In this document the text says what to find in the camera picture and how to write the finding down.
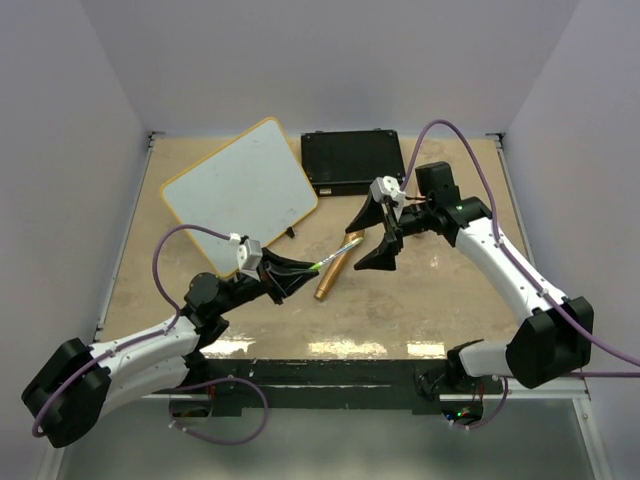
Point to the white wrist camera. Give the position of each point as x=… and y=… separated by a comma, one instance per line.
x=387, y=186
x=249, y=256

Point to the white green whiteboard marker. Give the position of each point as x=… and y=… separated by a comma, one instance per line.
x=345, y=247

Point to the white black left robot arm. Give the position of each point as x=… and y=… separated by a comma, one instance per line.
x=79, y=384

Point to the gold microphone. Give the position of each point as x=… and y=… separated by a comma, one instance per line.
x=333, y=270

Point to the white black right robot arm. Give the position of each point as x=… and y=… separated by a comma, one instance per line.
x=551, y=339

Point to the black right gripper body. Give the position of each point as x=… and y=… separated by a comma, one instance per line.
x=415, y=219

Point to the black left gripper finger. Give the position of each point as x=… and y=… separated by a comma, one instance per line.
x=285, y=283
x=285, y=266

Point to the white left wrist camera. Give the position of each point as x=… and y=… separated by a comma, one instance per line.
x=249, y=256

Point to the yellow framed whiteboard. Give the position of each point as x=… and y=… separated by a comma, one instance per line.
x=253, y=185

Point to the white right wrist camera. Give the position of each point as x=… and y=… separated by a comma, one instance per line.
x=387, y=186

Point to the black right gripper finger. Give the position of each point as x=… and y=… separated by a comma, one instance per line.
x=370, y=214
x=382, y=258

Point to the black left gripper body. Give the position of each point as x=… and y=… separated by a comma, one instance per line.
x=245, y=288

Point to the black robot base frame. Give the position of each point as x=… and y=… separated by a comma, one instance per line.
x=418, y=386

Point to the black hard case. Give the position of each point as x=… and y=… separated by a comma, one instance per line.
x=345, y=163

